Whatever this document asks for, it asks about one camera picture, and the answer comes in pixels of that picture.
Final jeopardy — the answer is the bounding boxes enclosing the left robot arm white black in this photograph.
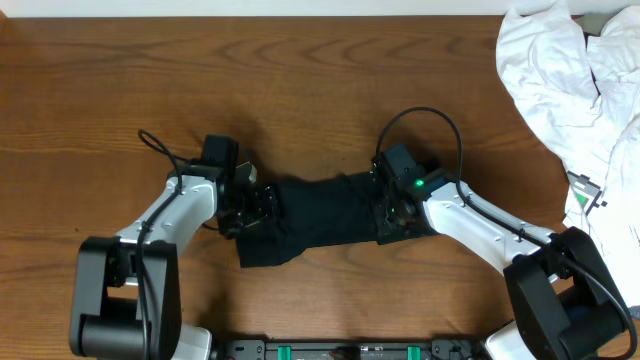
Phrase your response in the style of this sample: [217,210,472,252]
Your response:
[69,163,277,359]

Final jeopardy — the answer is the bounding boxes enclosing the white clothes pile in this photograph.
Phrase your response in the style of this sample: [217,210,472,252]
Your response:
[496,1,639,307]

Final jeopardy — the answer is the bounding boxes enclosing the black t-shirt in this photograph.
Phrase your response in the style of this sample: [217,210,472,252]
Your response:
[234,170,436,269]

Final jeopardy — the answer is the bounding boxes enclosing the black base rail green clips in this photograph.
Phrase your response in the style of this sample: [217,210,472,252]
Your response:
[209,339,490,360]

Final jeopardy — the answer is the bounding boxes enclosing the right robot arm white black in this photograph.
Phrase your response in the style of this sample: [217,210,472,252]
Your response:
[372,166,639,360]

